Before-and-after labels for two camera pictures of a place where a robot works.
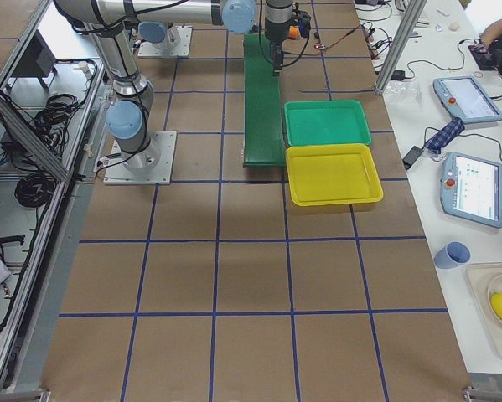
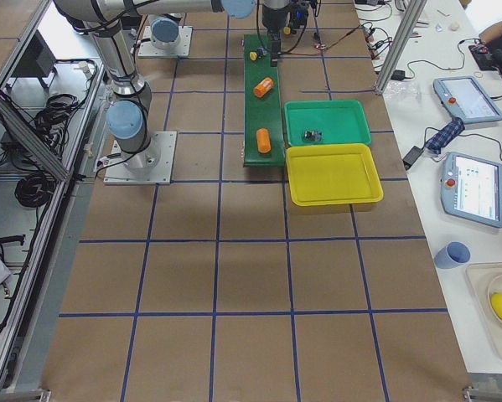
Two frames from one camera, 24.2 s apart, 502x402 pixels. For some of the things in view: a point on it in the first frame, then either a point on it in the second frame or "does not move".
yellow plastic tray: x=332 y=173 does not move
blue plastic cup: x=452 y=255 does not move
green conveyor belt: x=263 y=138 does not move
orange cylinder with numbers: x=294 y=33 -> x=263 y=87
